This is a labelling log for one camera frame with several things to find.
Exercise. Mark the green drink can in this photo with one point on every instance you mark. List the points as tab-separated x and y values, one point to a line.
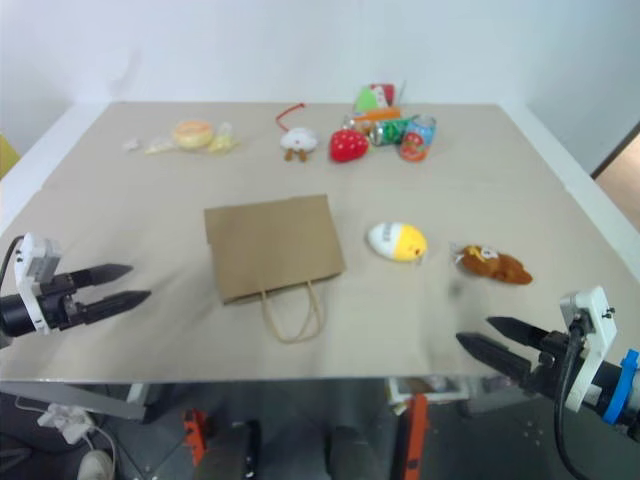
392	131

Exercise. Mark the yellow object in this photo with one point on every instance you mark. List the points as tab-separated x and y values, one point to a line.
7	157

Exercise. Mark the white yellow chick plush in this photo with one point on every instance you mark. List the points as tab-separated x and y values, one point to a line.
397	242

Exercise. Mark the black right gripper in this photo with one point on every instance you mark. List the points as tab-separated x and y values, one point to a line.
552	370

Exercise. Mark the small yellow plastic packet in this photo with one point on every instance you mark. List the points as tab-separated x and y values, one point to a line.
159	146

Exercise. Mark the red strawberry plush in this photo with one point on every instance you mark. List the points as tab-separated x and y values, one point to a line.
347	145

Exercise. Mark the orange drink can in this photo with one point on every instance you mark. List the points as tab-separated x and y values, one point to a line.
380	114

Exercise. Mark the stack of printed boxes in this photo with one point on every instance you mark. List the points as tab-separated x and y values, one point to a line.
430	389

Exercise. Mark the brown paper bag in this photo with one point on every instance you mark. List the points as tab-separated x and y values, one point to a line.
275	245

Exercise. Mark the red blue drink can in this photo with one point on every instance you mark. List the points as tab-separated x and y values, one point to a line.
417	140

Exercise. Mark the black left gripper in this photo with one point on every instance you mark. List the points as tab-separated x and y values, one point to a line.
60	305

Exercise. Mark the brown door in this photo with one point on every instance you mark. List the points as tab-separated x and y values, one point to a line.
622	170

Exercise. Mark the white shoe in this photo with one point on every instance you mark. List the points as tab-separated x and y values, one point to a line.
95	465

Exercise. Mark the green red snack packet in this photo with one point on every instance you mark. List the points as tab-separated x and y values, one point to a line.
370	97

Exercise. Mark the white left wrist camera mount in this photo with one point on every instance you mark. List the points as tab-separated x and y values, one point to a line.
35	255

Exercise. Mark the round bun in plastic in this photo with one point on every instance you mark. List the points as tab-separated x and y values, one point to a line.
192	134

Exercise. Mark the large yellow plastic packet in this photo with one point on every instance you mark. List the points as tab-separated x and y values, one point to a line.
222	140

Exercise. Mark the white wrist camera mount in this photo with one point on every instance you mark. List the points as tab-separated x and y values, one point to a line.
597	320
35	255

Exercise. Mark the grey metal bracket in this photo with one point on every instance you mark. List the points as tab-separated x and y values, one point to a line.
75	400

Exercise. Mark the orange clamp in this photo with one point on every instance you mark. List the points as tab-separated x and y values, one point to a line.
195	435
415	435

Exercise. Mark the white power strip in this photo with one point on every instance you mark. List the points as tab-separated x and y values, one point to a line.
67	420

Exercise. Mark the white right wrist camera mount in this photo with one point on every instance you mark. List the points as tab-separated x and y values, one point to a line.
597	320

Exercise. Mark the orange fruit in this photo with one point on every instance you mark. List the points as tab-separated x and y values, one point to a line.
492	264

